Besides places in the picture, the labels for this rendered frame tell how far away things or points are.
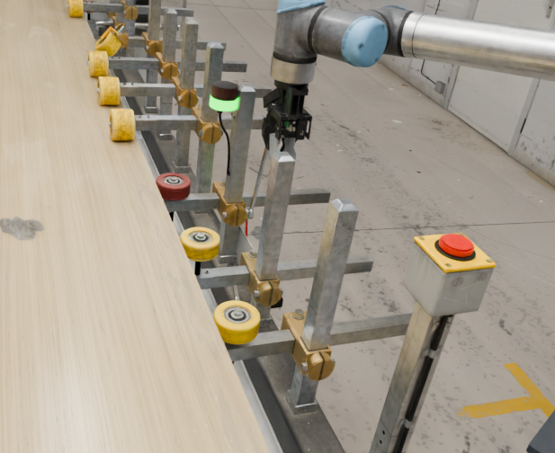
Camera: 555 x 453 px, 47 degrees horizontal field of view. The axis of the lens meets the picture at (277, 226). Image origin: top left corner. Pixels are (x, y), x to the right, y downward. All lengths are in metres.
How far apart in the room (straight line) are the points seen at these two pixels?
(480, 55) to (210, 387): 0.76
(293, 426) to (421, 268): 0.54
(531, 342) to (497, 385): 0.36
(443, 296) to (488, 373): 1.89
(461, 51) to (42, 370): 0.90
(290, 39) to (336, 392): 1.39
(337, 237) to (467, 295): 0.29
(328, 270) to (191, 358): 0.26
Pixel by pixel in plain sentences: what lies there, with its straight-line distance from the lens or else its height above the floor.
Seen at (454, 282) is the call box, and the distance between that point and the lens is 0.74.
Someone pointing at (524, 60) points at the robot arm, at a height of 1.34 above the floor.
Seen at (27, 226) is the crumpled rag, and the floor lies 0.92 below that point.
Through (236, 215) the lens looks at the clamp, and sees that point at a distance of 1.48.
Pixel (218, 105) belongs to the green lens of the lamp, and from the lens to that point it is 1.37.
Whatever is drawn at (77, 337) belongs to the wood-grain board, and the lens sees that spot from 1.04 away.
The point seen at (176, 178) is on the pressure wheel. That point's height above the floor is 0.91.
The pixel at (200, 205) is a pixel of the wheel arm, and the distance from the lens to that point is 1.52.
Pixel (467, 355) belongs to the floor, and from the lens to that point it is 2.66.
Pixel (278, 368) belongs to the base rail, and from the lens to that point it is 1.30.
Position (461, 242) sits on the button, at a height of 1.23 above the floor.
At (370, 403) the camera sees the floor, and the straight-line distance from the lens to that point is 2.31.
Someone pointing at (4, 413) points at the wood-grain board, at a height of 0.90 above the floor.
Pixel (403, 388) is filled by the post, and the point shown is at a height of 1.01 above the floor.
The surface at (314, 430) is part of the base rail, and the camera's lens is 1.21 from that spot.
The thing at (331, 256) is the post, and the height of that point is 1.05.
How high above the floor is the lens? 1.58
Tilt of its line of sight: 30 degrees down
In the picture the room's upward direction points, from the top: 9 degrees clockwise
